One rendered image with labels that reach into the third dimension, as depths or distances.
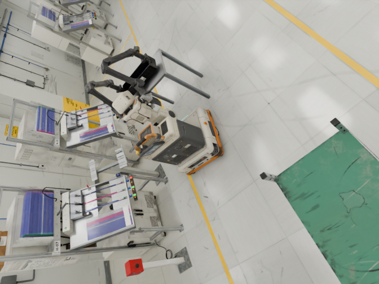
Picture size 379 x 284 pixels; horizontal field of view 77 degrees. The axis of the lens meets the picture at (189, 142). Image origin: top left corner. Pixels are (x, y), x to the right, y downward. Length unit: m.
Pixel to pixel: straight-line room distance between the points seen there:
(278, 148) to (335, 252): 1.41
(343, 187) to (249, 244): 1.53
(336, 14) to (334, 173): 1.90
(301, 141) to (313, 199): 1.18
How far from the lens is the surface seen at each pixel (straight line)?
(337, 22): 2.88
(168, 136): 2.42
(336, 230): 1.35
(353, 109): 2.44
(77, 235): 3.10
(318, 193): 1.37
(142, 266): 2.89
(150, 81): 3.05
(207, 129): 2.85
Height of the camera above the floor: 2.25
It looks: 42 degrees down
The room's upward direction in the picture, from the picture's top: 73 degrees counter-clockwise
